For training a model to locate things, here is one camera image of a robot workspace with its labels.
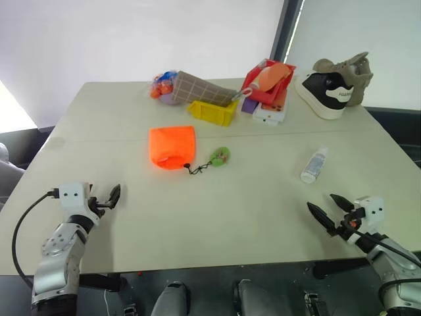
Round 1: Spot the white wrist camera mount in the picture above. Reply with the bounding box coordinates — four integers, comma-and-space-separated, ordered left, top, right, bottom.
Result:
58, 181, 95, 219
353, 196, 385, 228

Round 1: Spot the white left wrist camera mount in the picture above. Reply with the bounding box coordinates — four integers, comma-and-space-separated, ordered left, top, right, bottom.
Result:
58, 181, 95, 219

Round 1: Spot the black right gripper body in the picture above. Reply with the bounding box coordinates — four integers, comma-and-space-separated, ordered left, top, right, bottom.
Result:
334, 208, 366, 245

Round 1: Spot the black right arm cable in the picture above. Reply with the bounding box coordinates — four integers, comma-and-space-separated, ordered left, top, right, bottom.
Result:
352, 229, 421, 310

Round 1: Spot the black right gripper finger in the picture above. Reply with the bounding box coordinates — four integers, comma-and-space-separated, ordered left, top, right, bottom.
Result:
306, 201, 339, 238
329, 193, 356, 214

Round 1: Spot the black and white sneaker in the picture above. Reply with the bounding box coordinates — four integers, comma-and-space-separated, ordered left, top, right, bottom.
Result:
293, 70, 355, 120

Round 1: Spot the black table support bar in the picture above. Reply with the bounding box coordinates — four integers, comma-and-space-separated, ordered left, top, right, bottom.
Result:
78, 272, 128, 293

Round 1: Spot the brown grid pencil pouch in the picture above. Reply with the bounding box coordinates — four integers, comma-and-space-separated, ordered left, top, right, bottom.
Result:
172, 69, 239, 107

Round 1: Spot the thin black wire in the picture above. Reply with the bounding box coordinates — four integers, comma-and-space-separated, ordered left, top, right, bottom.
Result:
183, 162, 213, 176

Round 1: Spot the yellow plastic bin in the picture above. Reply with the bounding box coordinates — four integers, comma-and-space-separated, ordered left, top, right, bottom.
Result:
187, 99, 240, 128

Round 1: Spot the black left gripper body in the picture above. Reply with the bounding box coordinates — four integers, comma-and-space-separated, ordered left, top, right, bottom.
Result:
86, 196, 112, 219

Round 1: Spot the orange soft toy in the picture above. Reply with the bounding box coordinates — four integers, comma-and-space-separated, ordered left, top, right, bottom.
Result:
258, 63, 293, 92

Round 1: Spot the green round keychain toy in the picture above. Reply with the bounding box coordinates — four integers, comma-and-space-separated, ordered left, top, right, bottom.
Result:
210, 145, 232, 169

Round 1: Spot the white box with orange dots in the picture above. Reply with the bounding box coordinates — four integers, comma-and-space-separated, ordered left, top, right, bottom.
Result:
252, 89, 289, 126

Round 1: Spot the dark window frame post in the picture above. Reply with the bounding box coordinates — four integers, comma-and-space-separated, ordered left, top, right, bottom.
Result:
270, 0, 304, 64

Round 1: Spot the red plastic bin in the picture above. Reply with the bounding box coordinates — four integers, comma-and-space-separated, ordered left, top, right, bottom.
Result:
241, 59, 297, 105

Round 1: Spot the small clear plastic bottle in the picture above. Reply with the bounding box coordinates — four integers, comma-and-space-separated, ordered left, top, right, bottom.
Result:
299, 145, 330, 184

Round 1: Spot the purple block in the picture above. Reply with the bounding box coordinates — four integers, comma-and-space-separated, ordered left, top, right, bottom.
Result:
240, 97, 261, 115

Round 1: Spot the purple bowl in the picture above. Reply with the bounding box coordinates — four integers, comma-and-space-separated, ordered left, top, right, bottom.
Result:
159, 92, 186, 107

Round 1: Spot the grey rounded robot leg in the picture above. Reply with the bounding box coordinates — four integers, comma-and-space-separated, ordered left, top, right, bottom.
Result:
232, 278, 271, 316
150, 280, 192, 316

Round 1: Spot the tan foam clog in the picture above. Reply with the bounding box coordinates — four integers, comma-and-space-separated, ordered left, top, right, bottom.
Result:
311, 51, 374, 107

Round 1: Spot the orange drawstring pouch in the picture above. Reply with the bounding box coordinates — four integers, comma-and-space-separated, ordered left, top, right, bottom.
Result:
148, 125, 197, 171

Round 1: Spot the clear bag of colourful toys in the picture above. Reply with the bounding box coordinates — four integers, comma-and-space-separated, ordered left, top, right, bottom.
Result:
149, 70, 180, 100

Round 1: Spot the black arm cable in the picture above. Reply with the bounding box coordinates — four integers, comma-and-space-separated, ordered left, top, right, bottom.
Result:
11, 188, 61, 288
352, 229, 421, 310

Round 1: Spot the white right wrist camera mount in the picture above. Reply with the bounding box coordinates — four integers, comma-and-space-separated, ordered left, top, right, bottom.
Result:
353, 196, 385, 228

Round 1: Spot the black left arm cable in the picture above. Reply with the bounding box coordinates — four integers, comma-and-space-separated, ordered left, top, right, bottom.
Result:
11, 188, 61, 288

